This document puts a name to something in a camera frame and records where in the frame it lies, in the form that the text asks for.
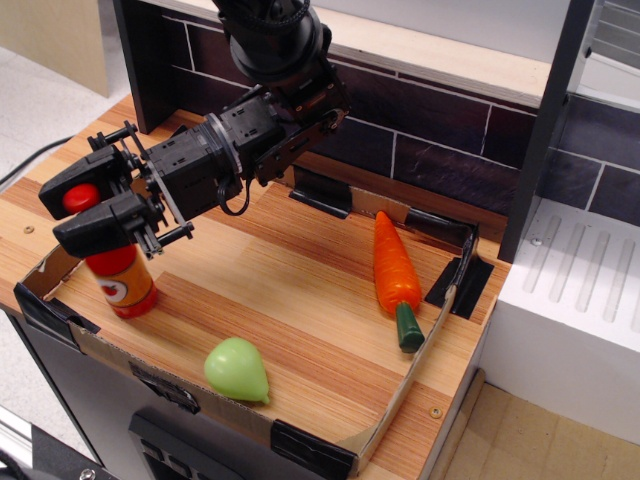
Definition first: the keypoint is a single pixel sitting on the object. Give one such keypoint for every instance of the light wooden shelf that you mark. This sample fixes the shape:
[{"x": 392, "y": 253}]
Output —
[{"x": 373, "y": 45}]

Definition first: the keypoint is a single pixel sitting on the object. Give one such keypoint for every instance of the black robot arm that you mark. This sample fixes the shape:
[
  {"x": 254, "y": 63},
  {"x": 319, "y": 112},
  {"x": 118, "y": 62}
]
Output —
[{"x": 296, "y": 100}]

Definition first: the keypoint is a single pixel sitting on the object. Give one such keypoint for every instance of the white toy sink drainboard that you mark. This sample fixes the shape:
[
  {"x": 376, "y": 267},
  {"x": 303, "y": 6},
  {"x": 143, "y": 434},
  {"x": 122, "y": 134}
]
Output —
[{"x": 564, "y": 334}]

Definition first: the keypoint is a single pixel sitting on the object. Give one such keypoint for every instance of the green toy pear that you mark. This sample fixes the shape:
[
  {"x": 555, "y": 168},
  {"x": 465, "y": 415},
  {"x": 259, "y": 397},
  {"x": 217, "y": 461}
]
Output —
[{"x": 235, "y": 369}]

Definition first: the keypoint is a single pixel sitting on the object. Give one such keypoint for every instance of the cardboard fence with black tape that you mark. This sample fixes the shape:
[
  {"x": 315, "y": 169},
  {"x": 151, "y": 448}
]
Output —
[{"x": 297, "y": 283}]

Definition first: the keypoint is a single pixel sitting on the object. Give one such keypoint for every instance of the black vertical post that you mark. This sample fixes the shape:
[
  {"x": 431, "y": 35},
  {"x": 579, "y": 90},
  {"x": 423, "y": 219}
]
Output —
[{"x": 573, "y": 49}]

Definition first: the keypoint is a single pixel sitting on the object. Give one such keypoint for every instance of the orange toy carrot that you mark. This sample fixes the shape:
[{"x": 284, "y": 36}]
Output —
[{"x": 397, "y": 284}]

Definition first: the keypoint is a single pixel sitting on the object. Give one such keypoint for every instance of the black left side panel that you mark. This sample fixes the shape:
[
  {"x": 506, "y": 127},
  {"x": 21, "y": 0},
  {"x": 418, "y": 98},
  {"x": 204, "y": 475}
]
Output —
[{"x": 147, "y": 58}]

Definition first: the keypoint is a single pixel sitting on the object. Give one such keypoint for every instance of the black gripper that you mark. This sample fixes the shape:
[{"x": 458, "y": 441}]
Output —
[{"x": 157, "y": 192}]

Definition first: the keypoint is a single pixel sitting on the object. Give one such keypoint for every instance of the black toy oven front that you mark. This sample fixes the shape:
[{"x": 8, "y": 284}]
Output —
[{"x": 170, "y": 453}]

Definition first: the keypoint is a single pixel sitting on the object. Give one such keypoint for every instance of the red toy hot sauce bottle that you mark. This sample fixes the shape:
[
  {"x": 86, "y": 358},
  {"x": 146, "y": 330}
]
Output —
[{"x": 124, "y": 280}]

